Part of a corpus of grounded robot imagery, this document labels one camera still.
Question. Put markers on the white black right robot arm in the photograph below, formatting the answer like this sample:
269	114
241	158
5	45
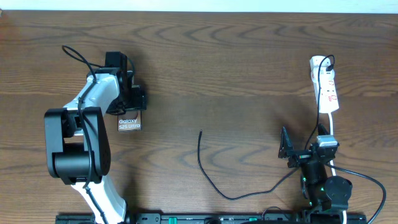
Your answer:
326	193

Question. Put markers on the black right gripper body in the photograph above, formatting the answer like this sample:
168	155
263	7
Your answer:
300	157

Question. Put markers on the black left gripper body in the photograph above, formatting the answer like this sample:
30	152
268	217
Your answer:
132	100

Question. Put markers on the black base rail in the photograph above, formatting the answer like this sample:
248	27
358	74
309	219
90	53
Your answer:
272	217

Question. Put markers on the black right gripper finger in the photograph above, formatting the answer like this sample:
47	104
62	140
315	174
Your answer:
286	148
322	130

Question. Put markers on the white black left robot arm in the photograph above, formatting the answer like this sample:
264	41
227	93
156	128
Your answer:
77	147

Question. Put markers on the white power strip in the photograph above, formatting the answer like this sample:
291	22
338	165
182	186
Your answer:
325	90

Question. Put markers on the white usb charger adapter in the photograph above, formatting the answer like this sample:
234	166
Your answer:
324	73

